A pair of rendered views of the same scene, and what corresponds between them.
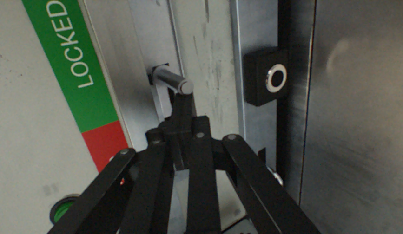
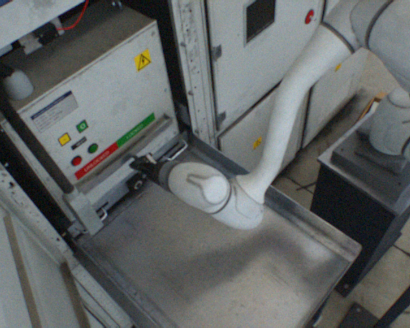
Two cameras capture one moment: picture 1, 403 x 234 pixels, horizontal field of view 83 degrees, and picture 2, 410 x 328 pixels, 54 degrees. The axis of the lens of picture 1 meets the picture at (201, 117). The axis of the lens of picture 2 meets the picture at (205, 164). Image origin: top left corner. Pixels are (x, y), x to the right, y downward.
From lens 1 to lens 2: 120 cm
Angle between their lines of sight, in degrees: 60
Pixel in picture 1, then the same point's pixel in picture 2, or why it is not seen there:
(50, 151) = (111, 136)
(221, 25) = not seen: hidden behind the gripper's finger
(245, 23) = not seen: hidden behind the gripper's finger
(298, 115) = (125, 204)
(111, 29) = (146, 140)
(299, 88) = (133, 196)
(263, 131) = (114, 197)
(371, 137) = (144, 217)
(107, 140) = (113, 148)
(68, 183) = (101, 144)
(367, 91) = (152, 206)
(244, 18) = not seen: hidden behind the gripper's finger
